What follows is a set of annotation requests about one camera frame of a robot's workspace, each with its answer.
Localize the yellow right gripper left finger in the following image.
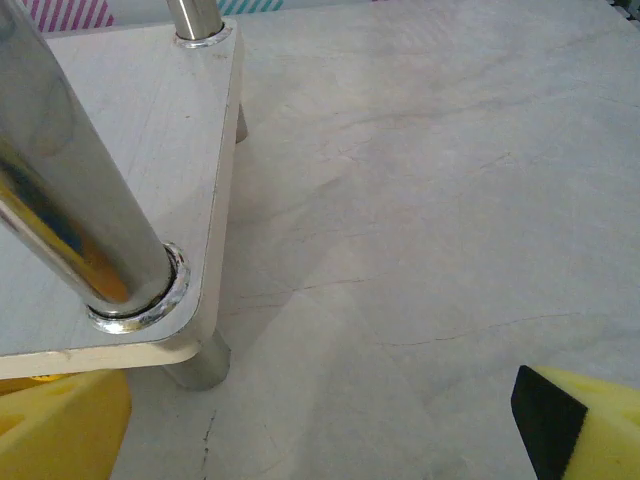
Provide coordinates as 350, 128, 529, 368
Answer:
0, 368, 134, 480

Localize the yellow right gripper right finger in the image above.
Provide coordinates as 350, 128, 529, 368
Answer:
509, 364, 640, 480

